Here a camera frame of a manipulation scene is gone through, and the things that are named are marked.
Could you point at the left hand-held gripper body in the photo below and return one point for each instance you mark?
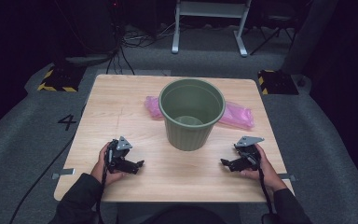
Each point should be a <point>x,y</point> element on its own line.
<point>118,155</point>

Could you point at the green plastic trash bin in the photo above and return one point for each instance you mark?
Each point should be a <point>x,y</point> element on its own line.
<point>188,137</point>

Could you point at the person's left hand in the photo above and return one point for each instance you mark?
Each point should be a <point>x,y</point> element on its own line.
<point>101,169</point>

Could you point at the person's dark torso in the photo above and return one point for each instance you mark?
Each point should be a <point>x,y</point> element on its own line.
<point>180,216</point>

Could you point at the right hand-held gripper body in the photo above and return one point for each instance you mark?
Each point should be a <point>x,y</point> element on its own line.
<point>250,155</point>

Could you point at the grey curtain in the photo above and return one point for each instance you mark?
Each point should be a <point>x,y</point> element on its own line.
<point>307,37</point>

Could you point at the black tripod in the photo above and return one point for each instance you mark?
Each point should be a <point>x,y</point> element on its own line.
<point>273,31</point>

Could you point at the black yellow striped base plate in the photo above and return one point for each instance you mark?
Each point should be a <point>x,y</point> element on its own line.
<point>278,82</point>
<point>62,79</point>

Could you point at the person's right hand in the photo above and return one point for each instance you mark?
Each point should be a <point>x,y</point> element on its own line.
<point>268,175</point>

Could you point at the grey metal bracket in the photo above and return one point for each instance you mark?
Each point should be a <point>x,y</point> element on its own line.
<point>65,172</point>

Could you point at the dark equipment stand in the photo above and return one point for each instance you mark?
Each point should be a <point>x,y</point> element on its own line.
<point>87,37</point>

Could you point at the white metal stand frame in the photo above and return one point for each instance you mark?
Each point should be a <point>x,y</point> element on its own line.
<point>209,9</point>

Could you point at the pink plastic bag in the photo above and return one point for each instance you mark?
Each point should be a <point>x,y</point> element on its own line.
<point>239,116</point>

